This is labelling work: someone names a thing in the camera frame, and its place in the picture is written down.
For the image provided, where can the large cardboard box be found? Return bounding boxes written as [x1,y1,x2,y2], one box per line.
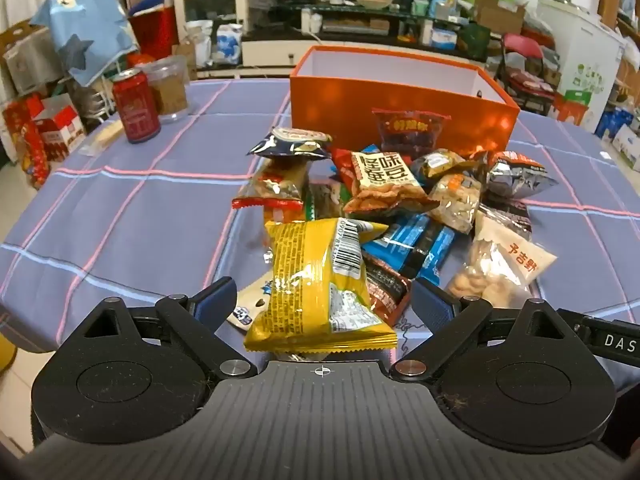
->
[475,0,529,36]

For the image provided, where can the blue star-print cloth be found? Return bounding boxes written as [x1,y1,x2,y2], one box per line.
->
[30,0,139,87]

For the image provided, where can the red gift carton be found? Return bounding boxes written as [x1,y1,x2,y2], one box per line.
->
[31,92,87,162]

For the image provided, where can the white peanut snack packet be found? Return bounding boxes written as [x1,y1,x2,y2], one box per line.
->
[445,212,558,308]

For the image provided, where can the white glass-door cabinet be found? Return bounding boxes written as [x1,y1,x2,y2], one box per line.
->
[172,0,249,68]

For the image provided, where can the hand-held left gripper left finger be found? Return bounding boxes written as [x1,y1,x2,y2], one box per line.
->
[82,276,258,379]

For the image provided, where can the clear plastic cup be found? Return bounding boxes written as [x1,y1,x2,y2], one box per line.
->
[145,56,191,123]

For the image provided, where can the pale wrapped snack stick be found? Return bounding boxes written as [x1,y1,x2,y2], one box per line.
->
[80,120,124,157]

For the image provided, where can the dark green bag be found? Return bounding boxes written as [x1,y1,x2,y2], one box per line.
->
[457,24,493,61]

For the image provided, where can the blue white plastic bag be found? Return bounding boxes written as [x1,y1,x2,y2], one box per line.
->
[215,24,244,64]

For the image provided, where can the dark blue snack packet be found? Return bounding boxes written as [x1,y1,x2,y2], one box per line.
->
[246,127,333,161]

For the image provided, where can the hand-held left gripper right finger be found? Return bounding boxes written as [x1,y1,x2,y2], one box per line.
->
[389,277,566,381]

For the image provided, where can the clear nut snack packet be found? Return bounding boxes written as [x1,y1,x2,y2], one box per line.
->
[427,172,483,234]

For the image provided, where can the red folding chair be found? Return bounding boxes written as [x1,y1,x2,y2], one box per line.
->
[500,34,557,112]

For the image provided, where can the dark yellow-label snack packet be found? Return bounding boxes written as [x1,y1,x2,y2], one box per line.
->
[410,149,481,181]

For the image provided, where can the red windowed snack packet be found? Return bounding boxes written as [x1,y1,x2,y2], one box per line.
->
[372,108,452,161]

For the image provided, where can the green snack packet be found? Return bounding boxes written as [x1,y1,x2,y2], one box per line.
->
[305,182,347,221]

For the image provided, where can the brown snack packet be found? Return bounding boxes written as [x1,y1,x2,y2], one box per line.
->
[362,255,413,324]

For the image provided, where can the orange cardboard box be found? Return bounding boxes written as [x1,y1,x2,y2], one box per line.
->
[290,45,521,161]

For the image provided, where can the silver snack packet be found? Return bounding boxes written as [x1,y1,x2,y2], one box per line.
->
[482,150,560,202]

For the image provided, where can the black snack packet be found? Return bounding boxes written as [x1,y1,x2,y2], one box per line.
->
[480,200,533,236]

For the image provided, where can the blue black-striped snack packet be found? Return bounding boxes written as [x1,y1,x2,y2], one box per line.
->
[362,212,456,286]

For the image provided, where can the wooden shelf unit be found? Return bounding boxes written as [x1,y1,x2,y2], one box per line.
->
[602,0,640,73]

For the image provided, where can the yellow snack packet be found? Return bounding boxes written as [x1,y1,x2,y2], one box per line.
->
[244,217,398,353]

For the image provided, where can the white television stand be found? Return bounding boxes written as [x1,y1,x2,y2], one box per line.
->
[242,2,481,68]

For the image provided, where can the purple plaid tablecloth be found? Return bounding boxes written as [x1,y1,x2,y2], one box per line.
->
[0,77,640,356]

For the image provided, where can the clear red-edged snack packet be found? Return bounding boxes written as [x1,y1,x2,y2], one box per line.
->
[231,159,308,224]

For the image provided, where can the red-orange bean snack packet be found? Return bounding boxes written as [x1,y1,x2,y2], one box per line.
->
[332,150,441,216]

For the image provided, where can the white chest freezer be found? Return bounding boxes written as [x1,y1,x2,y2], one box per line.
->
[537,0,626,128]

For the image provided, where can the red drink can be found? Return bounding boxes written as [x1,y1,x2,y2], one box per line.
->
[111,68,162,144]

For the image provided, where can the small white snack packet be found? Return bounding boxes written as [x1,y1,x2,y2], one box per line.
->
[227,280,273,332]

